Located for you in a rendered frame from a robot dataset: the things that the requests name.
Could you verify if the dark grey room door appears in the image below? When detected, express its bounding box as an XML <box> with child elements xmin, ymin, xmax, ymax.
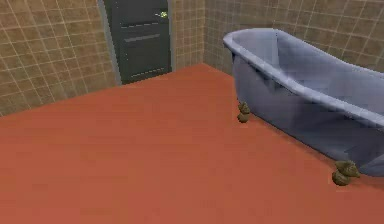
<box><xmin>102</xmin><ymin>0</ymin><xmax>173</xmax><ymax>85</ymax></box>

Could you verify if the pale blue clawfoot bathtub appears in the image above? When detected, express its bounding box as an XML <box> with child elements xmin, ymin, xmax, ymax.
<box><xmin>222</xmin><ymin>27</ymin><xmax>384</xmax><ymax>187</ymax></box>

